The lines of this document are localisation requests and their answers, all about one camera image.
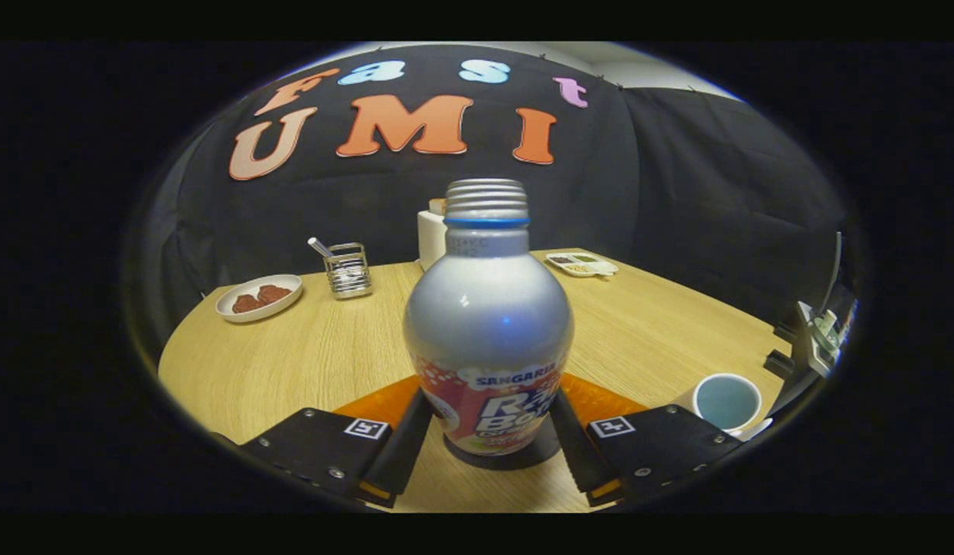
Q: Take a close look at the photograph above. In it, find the white toaster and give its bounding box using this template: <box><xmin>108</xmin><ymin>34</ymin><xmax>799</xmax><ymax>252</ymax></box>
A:
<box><xmin>417</xmin><ymin>208</ymin><xmax>449</xmax><ymax>272</ymax></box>

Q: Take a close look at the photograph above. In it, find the white divided sauce tray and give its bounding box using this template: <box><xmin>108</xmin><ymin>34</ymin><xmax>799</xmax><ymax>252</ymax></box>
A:
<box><xmin>544</xmin><ymin>251</ymin><xmax>620</xmax><ymax>278</ymax></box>

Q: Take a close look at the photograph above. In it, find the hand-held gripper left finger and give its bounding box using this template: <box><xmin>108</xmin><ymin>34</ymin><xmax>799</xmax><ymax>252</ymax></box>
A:
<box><xmin>241</xmin><ymin>375</ymin><xmax>433</xmax><ymax>510</ymax></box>

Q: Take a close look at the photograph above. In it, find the white round plate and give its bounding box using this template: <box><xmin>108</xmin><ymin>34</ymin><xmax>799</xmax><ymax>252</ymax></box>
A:
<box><xmin>215</xmin><ymin>274</ymin><xmax>304</xmax><ymax>323</ymax></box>

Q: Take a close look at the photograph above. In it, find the metal wire cutlery holder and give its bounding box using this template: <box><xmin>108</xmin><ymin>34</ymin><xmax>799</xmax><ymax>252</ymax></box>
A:
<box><xmin>323</xmin><ymin>243</ymin><xmax>373</xmax><ymax>300</ymax></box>

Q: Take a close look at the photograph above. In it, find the silver juice bottle pink label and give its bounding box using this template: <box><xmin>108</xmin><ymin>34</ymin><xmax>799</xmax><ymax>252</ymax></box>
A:
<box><xmin>403</xmin><ymin>179</ymin><xmax>576</xmax><ymax>457</ymax></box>

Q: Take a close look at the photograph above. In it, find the white green device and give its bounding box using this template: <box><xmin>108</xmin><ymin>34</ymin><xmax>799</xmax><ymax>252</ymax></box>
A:
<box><xmin>797</xmin><ymin>301</ymin><xmax>859</xmax><ymax>378</ymax></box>

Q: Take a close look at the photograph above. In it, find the wooden table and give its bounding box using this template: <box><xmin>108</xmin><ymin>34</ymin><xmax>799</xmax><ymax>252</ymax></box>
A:
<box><xmin>158</xmin><ymin>248</ymin><xmax>794</xmax><ymax>513</ymax></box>

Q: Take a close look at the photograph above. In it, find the dark brown round coaster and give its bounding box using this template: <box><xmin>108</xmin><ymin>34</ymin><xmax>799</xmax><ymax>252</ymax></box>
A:
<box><xmin>443</xmin><ymin>416</ymin><xmax>562</xmax><ymax>471</ymax></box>

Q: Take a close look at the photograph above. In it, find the black backdrop cloth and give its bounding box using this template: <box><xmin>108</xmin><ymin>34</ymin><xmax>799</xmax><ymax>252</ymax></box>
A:
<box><xmin>126</xmin><ymin>45</ymin><xmax>848</xmax><ymax>340</ymax></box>

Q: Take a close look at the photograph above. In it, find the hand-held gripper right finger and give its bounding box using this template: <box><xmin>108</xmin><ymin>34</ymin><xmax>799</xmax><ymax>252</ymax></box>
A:
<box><xmin>550</xmin><ymin>374</ymin><xmax>747</xmax><ymax>508</ymax></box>

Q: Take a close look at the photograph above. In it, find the white cup blue inside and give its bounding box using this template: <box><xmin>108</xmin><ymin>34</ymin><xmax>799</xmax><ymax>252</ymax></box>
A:
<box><xmin>673</xmin><ymin>373</ymin><xmax>774</xmax><ymax>442</ymax></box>

